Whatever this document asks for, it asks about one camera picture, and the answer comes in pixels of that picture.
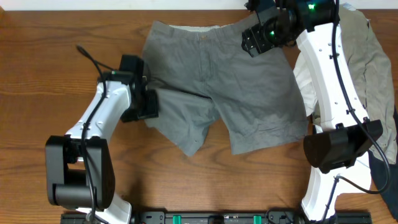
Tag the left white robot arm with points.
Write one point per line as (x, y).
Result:
(80, 174)

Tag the grey shorts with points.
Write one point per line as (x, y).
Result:
(202, 74)

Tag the white garment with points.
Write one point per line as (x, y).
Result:
(306, 84)

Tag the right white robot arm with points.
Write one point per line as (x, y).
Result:
(338, 149)

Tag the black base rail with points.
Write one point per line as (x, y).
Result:
(217, 217)

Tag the olive khaki garment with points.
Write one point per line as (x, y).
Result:
(370, 69)

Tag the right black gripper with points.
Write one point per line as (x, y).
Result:
(257, 41)

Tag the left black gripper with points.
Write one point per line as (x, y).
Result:
(152, 111)

